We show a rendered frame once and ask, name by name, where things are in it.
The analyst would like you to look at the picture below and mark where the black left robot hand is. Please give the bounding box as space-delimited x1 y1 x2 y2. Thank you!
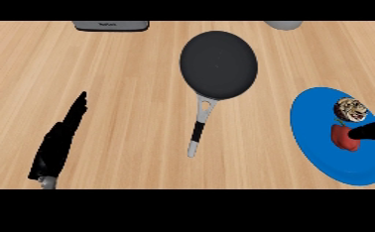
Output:
26 90 89 181

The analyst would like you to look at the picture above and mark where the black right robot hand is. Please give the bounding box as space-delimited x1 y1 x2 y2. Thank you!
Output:
346 121 375 142

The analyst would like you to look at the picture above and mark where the red bell pepper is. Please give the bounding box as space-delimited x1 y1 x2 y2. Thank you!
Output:
329 118 363 153

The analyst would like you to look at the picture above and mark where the blue plate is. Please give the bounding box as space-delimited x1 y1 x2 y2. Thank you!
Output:
287 86 375 187

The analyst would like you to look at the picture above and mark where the black frying pan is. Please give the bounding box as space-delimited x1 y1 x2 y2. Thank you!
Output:
178 30 259 159

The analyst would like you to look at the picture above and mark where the brown speckled cupcake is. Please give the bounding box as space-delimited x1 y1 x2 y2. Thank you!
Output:
332 97 370 123

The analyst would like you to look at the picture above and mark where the grey rounded object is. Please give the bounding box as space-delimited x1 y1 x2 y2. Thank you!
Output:
264 21 303 32

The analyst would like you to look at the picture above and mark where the grey flat appliance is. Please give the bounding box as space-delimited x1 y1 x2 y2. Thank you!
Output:
72 21 150 33

